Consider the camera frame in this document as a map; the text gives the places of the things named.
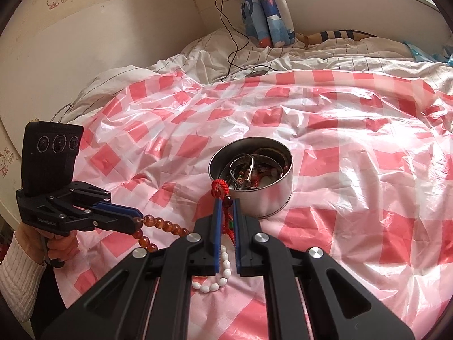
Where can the blue plastic bag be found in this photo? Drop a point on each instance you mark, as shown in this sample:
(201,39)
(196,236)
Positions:
(421,51)

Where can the red checked plastic sheet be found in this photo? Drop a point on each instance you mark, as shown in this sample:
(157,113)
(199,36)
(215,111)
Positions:
(354,184)

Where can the cartoon cat wall sticker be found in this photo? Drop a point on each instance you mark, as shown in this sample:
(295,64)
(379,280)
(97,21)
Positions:
(58,1)

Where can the white striped duvet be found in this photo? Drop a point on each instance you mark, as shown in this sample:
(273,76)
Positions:
(318,60)

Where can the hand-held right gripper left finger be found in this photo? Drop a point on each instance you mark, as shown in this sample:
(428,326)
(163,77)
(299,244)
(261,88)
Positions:
(217,233)

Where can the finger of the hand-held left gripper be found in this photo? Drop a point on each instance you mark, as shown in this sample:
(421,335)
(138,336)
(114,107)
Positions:
(116,222)
(116,209)

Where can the round metal tin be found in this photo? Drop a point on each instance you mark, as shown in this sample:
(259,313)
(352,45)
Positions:
(272,198)

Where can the red bead jewellery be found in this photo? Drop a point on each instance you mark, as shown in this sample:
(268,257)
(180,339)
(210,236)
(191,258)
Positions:
(263,180)

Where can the dark oval device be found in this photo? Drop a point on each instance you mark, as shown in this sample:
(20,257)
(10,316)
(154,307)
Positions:
(258,73)

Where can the silver bangle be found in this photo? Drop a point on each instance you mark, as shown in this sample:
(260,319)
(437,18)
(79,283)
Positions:
(244,156)

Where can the person's left hand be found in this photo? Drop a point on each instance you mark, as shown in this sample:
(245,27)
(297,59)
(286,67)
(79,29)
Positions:
(67,246)

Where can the dark brown bangle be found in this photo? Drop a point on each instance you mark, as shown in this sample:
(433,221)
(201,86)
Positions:
(279,154)

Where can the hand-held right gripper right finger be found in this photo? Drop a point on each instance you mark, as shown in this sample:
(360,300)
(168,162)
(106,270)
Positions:
(236,233)

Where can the dark striped pillow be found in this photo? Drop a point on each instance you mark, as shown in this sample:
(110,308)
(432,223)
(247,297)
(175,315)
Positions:
(336,35)

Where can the whale print curtain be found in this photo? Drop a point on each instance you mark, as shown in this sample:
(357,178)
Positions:
(272,14)

